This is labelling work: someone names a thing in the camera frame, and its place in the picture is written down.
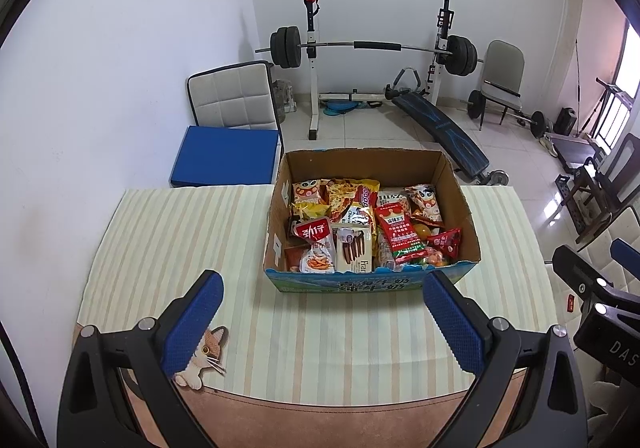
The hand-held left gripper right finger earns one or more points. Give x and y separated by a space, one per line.
452 323

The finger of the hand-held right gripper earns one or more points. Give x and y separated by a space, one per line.
580 273
627 253

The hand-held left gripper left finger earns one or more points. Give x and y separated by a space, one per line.
192 323

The colourful candy bag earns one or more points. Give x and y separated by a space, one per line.
434 259

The red triangular snack packet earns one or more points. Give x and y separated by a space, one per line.
445 243

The orange jelly cup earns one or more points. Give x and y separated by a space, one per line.
422 230

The brown biscuit packet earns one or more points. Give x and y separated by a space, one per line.
294 258

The white and orange panda packet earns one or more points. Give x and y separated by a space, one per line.
425 203

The chocolate stick biscuit box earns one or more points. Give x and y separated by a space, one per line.
352 248

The cardboard box with blue print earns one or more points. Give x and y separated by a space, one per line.
320 284

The red and white snack packet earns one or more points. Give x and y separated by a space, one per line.
312 240

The small yellow panda snack packet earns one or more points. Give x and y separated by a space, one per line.
307 210

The yellow noodle packet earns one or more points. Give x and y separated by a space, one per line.
345 198

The orange panda snack packet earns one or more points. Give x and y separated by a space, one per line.
307 190

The small red card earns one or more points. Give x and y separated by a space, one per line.
570 303

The dark wooden chair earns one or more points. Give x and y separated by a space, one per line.
625 163

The cat print tablecloth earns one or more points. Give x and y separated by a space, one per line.
300 343

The black low platform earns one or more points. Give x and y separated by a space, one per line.
575 151

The small chrome dumbbell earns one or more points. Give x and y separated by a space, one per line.
495 177

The pair of shoes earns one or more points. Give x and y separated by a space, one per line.
547 144

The black cylinder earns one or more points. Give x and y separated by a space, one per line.
567 121

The blue cushion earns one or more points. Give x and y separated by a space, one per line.
225 156

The thin black pole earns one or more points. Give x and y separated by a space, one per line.
578 88

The window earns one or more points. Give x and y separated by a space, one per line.
627 78

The black sit-up bench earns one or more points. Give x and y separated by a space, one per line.
440 128

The short barbell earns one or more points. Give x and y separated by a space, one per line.
475 103

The grey chair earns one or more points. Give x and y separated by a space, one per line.
505 61

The teal twist disc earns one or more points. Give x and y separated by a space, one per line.
335 107

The white barbell rack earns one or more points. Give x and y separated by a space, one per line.
314 98

